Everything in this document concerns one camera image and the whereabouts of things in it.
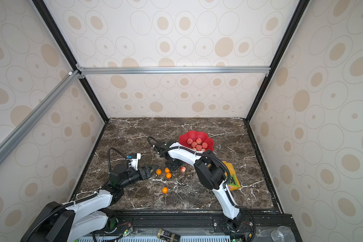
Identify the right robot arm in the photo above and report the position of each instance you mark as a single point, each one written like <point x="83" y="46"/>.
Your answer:
<point x="213" y="174"/>

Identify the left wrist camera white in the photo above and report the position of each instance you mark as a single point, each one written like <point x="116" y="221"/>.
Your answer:
<point x="134" y="160"/>

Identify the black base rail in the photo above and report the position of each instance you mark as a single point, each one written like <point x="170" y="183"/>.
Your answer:
<point x="214" y="221"/>

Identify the yellow snack bag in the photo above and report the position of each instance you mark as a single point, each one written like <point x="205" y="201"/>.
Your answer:
<point x="234" y="183"/>

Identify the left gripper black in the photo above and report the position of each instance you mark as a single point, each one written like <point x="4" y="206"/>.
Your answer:
<point x="147" y="174"/>

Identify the red flower-shaped fruit bowl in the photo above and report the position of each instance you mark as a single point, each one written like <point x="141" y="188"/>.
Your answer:
<point x="194" y="135"/>

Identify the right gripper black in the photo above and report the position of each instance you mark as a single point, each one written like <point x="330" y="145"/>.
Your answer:
<point x="173" y="163"/>

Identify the diagonal aluminium frame bar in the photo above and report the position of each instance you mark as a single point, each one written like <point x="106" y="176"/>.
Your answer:
<point x="13" y="140"/>

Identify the clear plastic cup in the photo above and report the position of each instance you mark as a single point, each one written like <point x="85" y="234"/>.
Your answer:
<point x="282" y="234"/>

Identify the horizontal aluminium frame bar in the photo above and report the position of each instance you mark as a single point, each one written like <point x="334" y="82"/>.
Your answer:
<point x="153" y="71"/>

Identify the dark glass bottle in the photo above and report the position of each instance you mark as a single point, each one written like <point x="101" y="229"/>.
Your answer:
<point x="168" y="236"/>

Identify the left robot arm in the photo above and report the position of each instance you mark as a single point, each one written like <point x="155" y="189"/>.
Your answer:
<point x="71" y="220"/>

